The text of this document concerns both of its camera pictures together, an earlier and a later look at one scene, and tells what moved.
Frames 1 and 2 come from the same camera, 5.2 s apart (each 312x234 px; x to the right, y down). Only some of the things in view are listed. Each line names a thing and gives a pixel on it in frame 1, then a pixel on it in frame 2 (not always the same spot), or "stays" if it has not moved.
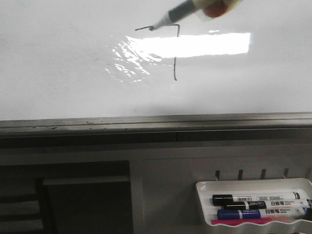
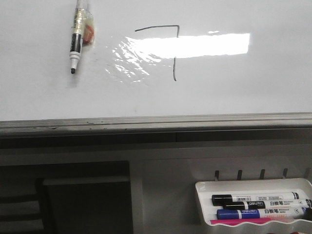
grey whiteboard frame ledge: x=66 y=126 stays
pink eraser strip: x=235 y=222 stays
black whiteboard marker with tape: x=206 y=10 → x=83 y=33
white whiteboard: x=61 y=59 stays
